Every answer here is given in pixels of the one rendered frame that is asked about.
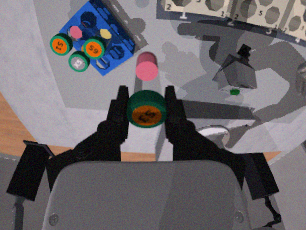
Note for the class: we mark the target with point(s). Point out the blue tube rack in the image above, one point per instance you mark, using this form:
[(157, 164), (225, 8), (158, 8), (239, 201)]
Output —
[(119, 39)]

